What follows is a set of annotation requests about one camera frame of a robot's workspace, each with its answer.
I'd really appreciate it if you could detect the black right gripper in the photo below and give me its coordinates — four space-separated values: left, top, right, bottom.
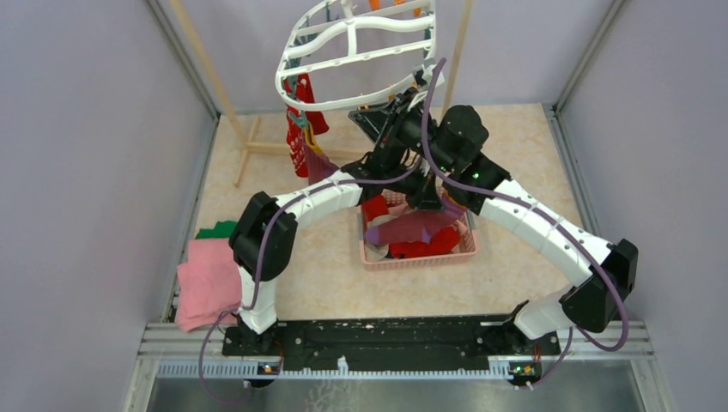
349 88 454 175

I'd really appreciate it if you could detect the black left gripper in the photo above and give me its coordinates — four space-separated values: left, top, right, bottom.
382 160 444 211

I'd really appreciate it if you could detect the maroon purple long sock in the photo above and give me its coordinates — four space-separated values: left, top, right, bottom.
303 131 339 185
388 196 465 242

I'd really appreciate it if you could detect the pink plastic basket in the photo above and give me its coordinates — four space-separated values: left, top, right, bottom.
357 191 479 271

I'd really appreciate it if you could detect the teal clothespin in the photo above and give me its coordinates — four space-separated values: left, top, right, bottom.
287 110 310 130

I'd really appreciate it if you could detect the beige sock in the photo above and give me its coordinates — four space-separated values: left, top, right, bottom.
364 215 411 262

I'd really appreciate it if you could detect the red patterned sock pair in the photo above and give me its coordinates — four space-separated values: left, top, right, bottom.
283 74 330 178

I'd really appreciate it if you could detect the white plastic clip hanger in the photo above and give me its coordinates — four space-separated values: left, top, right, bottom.
275 1 437 112

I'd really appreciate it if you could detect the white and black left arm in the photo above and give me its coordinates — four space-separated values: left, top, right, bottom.
228 152 440 355

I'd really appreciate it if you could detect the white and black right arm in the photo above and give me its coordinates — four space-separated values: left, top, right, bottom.
344 93 639 354

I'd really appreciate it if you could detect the green cloth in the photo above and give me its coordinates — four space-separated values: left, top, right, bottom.
194 221 237 239

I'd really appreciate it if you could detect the pink cloth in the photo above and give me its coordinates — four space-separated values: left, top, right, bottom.
175 239 242 332

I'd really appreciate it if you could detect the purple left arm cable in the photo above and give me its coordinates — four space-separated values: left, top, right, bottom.
197 156 425 406

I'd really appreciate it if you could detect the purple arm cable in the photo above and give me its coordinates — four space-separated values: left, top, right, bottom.
419 57 633 391
197 156 425 406

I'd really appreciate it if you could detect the wooden drying rack frame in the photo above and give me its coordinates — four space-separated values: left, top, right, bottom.
168 1 474 187

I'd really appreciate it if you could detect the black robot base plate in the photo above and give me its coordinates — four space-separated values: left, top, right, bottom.
221 314 561 357

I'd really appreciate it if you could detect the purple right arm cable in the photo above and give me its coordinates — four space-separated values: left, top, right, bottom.
419 57 633 391

